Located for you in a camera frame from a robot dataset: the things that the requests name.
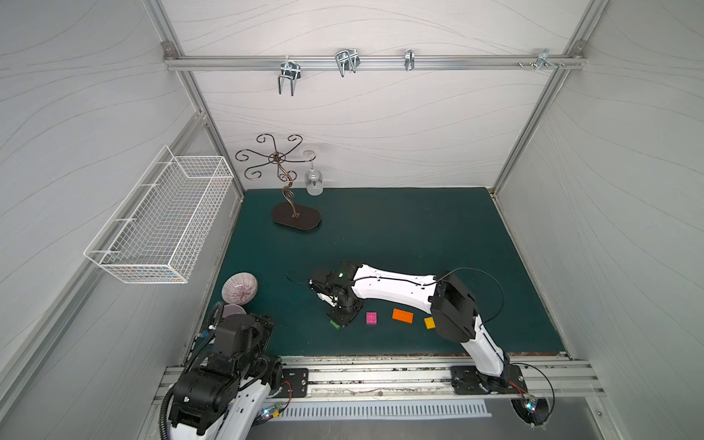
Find brown metal cup stand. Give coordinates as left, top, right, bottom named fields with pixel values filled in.
left=235, top=133, right=322, bottom=232

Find white vent strip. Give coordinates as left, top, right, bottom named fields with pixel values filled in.
left=273, top=399, right=492, bottom=422

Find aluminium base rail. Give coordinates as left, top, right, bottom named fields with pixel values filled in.
left=153, top=356, right=606, bottom=402

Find green table mat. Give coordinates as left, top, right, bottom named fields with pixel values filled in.
left=212, top=188, right=563, bottom=356

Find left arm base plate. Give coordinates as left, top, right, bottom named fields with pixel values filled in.
left=272, top=368, right=309, bottom=399

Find metal hook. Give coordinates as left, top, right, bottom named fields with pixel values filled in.
left=278, top=60, right=302, bottom=96
left=517, top=49, right=567, bottom=72
left=335, top=49, right=360, bottom=77
left=404, top=49, right=415, bottom=72

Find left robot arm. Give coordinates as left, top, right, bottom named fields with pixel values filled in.
left=159, top=315, right=293, bottom=439

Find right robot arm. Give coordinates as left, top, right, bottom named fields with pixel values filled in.
left=308, top=261, right=522, bottom=394

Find aluminium top rail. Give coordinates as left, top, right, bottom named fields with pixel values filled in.
left=165, top=53, right=588, bottom=73

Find pink lego brick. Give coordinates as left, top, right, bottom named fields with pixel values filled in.
left=366, top=312, right=378, bottom=326

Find purple plate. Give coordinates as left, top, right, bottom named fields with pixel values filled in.
left=221, top=304, right=247, bottom=320

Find white wire basket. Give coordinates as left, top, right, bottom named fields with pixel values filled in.
left=84, top=146, right=234, bottom=284

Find orange lego brick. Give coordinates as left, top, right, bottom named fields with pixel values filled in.
left=392, top=308, right=414, bottom=325

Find yellow lego brick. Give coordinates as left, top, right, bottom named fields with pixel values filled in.
left=424, top=317, right=436, bottom=330

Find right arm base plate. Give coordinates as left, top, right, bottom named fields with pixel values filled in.
left=450, top=364, right=528, bottom=395

